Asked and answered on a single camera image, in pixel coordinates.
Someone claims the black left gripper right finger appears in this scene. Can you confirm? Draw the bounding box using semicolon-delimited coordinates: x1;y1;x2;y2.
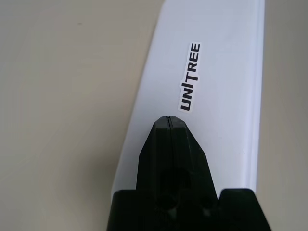
170;116;218;200

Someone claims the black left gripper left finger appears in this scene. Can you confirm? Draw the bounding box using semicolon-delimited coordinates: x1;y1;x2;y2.
135;115;173;191

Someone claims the white plastic pencil case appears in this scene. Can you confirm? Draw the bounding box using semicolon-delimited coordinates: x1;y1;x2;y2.
111;0;266;196

